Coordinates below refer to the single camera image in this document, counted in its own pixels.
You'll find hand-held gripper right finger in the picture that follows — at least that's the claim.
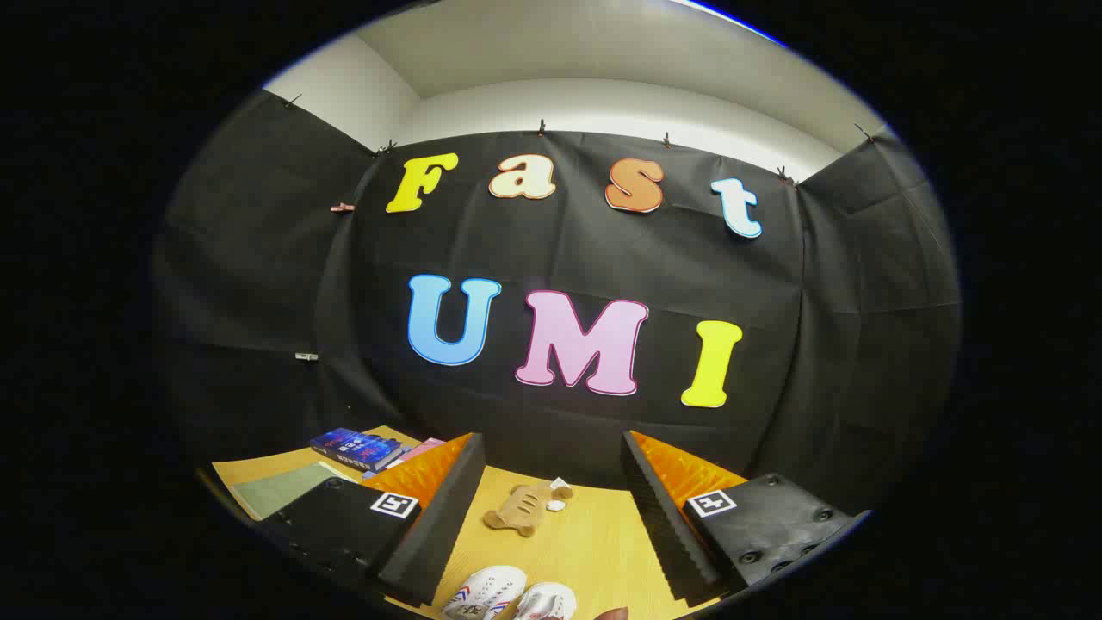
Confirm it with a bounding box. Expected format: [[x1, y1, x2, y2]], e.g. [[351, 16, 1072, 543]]
[[620, 429, 872, 604]]

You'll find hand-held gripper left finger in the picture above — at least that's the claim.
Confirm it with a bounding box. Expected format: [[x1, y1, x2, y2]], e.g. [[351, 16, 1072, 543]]
[[257, 432, 487, 606]]

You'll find white striped canvas shoe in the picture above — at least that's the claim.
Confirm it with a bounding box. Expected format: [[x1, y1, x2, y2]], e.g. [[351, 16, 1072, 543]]
[[515, 582, 578, 620], [442, 565, 528, 620]]

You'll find pale green fabric storage box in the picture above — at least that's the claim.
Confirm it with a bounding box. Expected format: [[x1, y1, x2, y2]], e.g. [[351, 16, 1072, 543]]
[[231, 462, 356, 522]]

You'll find pink cover book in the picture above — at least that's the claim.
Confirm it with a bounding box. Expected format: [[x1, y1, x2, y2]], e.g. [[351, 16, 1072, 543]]
[[386, 437, 447, 473]]

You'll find brown plush toy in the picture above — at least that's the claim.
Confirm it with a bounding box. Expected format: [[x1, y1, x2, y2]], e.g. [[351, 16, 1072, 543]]
[[482, 476, 575, 539]]

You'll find dark blue book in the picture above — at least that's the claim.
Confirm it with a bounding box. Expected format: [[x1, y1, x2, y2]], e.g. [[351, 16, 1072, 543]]
[[309, 427, 405, 474]]

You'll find black backdrop cloth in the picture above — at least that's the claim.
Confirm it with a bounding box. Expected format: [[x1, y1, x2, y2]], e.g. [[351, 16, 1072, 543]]
[[153, 86, 963, 518]]

